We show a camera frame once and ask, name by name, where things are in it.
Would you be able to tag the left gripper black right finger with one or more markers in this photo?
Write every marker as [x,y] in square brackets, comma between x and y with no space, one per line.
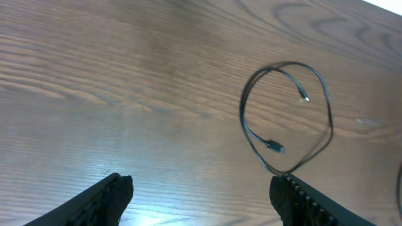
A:
[298,203]

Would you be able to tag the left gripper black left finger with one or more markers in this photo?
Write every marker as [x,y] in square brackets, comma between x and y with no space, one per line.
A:
[100,205]

